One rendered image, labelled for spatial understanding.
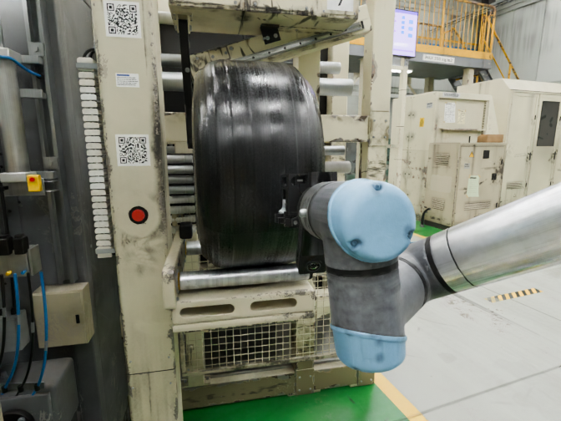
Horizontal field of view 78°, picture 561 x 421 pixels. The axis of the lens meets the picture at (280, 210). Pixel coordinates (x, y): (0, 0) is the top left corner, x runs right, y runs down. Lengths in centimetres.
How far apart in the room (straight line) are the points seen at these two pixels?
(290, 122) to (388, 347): 51
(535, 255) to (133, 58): 84
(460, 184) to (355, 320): 507
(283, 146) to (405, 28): 450
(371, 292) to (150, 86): 73
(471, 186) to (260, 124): 495
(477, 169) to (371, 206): 531
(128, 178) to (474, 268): 76
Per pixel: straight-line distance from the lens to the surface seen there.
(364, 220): 31
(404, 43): 512
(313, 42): 140
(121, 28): 95
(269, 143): 72
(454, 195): 535
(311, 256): 52
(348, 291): 35
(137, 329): 104
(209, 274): 89
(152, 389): 113
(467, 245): 43
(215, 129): 73
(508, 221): 42
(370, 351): 37
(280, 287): 93
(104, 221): 96
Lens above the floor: 124
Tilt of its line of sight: 11 degrees down
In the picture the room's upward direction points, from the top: straight up
